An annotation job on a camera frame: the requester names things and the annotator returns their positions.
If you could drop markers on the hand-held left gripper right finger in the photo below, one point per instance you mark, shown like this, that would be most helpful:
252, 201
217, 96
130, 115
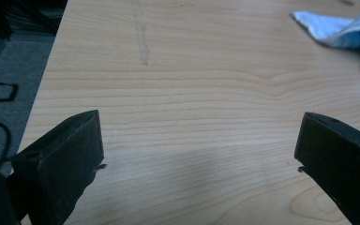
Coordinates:
343, 162

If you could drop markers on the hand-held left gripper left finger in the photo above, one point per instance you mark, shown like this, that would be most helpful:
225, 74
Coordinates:
59, 162

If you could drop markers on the light blue striped towel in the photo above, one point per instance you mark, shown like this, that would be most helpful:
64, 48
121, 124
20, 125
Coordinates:
340, 29

